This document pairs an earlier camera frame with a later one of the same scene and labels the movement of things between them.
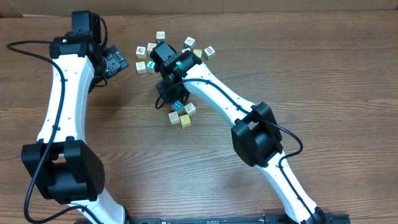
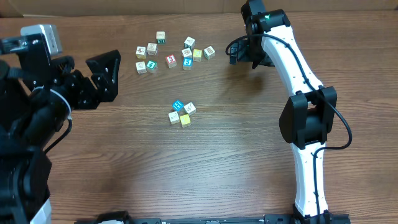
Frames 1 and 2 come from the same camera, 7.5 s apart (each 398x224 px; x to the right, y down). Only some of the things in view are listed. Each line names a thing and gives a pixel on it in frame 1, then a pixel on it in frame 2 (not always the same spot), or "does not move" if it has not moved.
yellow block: (185, 121) does not move
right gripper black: (171, 93) -> (236, 52)
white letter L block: (174, 117) does not move
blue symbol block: (178, 106) does not move
